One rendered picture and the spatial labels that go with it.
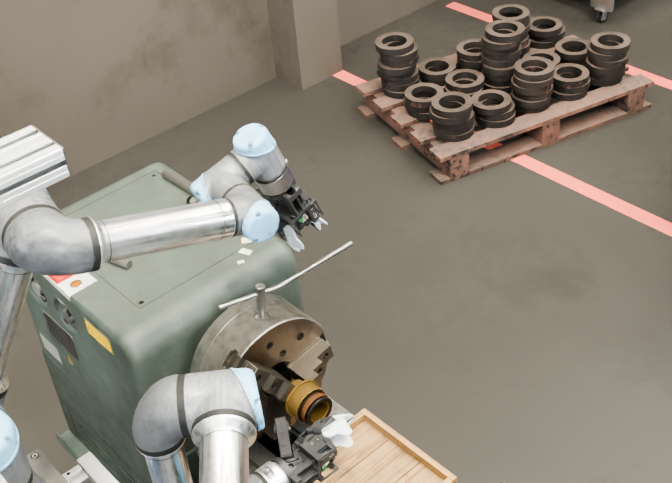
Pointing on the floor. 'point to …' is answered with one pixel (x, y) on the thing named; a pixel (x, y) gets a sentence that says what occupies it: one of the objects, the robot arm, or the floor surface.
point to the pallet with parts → (500, 90)
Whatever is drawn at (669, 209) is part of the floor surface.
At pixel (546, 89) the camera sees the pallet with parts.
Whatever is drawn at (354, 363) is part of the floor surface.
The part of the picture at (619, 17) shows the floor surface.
